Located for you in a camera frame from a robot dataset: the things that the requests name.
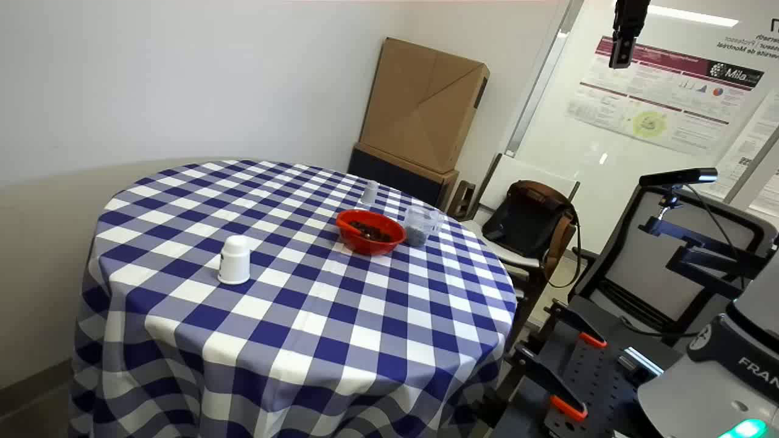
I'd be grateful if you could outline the research poster with maroon banner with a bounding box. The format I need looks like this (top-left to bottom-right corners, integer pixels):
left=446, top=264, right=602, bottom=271
left=567, top=34, right=768, bottom=161

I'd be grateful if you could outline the blue metal bracket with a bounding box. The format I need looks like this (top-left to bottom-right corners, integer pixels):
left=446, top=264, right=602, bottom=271
left=639, top=217, right=774, bottom=288

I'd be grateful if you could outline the red plastic bowl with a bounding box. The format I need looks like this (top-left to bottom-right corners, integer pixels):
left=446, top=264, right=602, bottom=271
left=334, top=208, right=410, bottom=259

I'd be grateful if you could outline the black rectangular case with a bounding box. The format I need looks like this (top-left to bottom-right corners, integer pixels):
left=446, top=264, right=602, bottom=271
left=345, top=145, right=462, bottom=215

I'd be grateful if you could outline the small white plastic bottle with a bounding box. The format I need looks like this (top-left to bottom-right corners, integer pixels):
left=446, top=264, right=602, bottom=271
left=215, top=235, right=254, bottom=288

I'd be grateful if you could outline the flat brown cardboard box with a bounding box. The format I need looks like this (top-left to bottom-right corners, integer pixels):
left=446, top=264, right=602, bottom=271
left=357, top=34, right=491, bottom=178

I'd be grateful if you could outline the black metal frame stand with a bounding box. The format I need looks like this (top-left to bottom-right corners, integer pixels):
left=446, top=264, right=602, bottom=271
left=569, top=165, right=779, bottom=349

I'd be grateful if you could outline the wooden chair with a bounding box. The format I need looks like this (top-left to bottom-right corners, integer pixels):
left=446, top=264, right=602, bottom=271
left=483, top=178, right=580, bottom=264
left=452, top=154, right=584, bottom=344

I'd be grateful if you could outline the clear plastic measuring cup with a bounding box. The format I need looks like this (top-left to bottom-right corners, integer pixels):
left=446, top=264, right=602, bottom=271
left=401, top=202, right=446, bottom=252

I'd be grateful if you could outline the silver whiteboard edge rail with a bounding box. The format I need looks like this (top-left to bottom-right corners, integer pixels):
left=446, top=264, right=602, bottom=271
left=505, top=0, right=586, bottom=161

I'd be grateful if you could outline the white light bar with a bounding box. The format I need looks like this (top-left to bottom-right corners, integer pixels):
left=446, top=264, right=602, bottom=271
left=623, top=345, right=667, bottom=381

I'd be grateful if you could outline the black orange spring clamp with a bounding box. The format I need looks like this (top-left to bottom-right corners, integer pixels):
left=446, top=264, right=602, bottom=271
left=511, top=344, right=592, bottom=426
left=544, top=300, right=612, bottom=354

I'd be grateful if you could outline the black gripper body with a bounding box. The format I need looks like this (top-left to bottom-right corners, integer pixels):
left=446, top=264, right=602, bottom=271
left=614, top=0, right=652, bottom=43

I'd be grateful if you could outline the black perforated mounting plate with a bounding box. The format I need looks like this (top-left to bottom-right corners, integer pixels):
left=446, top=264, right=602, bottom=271
left=490, top=300, right=678, bottom=438

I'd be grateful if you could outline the blue white checkered tablecloth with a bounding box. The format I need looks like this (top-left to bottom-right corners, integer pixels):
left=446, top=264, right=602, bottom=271
left=69, top=157, right=522, bottom=438

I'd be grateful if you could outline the white printed paper sheet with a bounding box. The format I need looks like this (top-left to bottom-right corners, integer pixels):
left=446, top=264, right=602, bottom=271
left=714, top=16, right=779, bottom=68
left=724, top=105, right=779, bottom=215

